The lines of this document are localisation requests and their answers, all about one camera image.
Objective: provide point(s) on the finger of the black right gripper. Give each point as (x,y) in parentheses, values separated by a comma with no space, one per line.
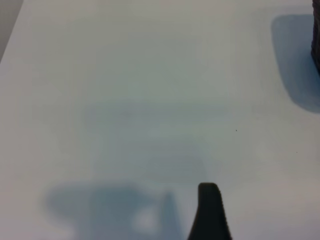
(201,220)
(217,220)

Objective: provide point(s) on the dark brown wicker basket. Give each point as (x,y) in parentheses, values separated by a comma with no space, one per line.
(316,27)

